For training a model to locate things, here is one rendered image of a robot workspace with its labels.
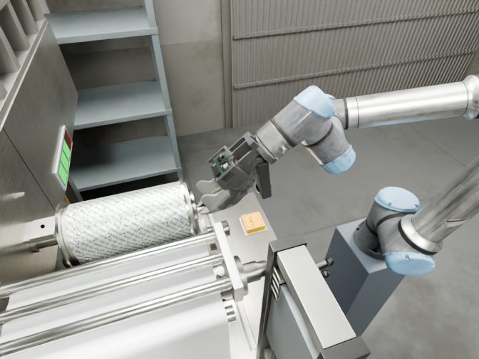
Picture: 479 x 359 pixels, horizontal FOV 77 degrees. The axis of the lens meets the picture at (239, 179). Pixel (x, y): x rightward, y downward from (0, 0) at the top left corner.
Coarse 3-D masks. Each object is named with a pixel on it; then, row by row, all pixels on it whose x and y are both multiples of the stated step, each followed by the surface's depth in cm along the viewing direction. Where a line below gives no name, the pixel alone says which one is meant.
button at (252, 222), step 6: (246, 216) 111; (252, 216) 111; (258, 216) 111; (246, 222) 109; (252, 222) 109; (258, 222) 109; (246, 228) 107; (252, 228) 107; (258, 228) 108; (264, 228) 109
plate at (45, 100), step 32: (32, 64) 86; (64, 64) 121; (32, 96) 81; (64, 96) 111; (0, 128) 61; (32, 128) 76; (0, 160) 58; (32, 160) 72; (0, 192) 55; (32, 192) 68; (64, 192) 89; (0, 224) 53; (0, 256) 51; (32, 256) 62
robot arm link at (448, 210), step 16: (464, 176) 66; (448, 192) 69; (464, 192) 66; (432, 208) 73; (448, 208) 69; (464, 208) 67; (384, 224) 87; (400, 224) 80; (416, 224) 76; (432, 224) 73; (448, 224) 71; (384, 240) 85; (400, 240) 79; (416, 240) 76; (432, 240) 75; (384, 256) 84; (400, 256) 78; (416, 256) 76; (432, 256) 78; (400, 272) 83; (416, 272) 81
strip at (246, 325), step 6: (210, 216) 114; (210, 222) 112; (240, 306) 89; (240, 312) 88; (240, 318) 86; (246, 318) 86; (246, 324) 85; (246, 330) 84; (246, 336) 83; (252, 336) 83; (252, 342) 82; (252, 348) 81
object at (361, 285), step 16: (352, 224) 111; (336, 240) 112; (352, 240) 106; (336, 256) 115; (352, 256) 104; (368, 256) 101; (336, 272) 118; (352, 272) 106; (368, 272) 97; (384, 272) 101; (336, 288) 121; (352, 288) 109; (368, 288) 106; (384, 288) 112; (352, 304) 112; (368, 304) 119; (352, 320) 126; (368, 320) 134
